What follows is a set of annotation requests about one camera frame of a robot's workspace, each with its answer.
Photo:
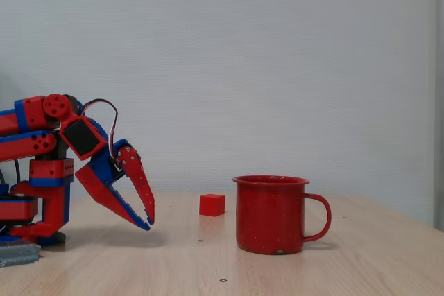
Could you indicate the red and blue gripper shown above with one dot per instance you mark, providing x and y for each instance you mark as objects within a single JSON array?
[{"x": 104, "y": 179}]

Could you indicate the red cube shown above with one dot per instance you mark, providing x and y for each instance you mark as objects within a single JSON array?
[{"x": 212, "y": 205}]

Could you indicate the red enamel mug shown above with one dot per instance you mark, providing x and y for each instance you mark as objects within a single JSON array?
[{"x": 270, "y": 216}]

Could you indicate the grey duct tape piece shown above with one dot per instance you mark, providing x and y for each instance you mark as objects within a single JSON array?
[{"x": 17, "y": 253}]

